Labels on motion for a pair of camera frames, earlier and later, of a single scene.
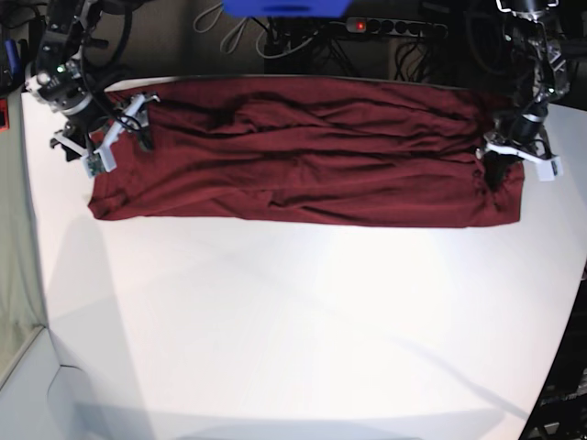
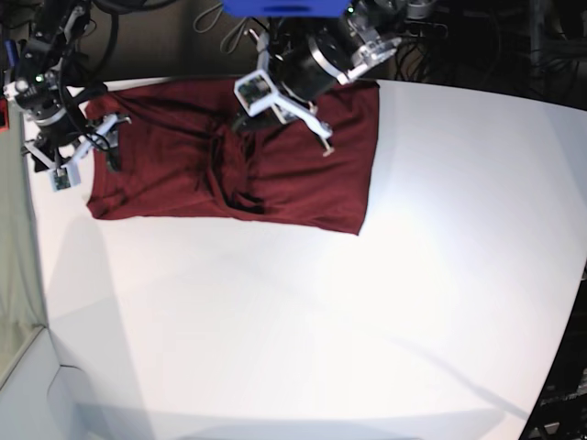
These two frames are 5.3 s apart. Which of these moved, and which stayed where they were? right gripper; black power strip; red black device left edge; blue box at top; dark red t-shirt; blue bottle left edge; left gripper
Moved: left gripper; dark red t-shirt; right gripper
Stayed: red black device left edge; blue box at top; blue bottle left edge; black power strip
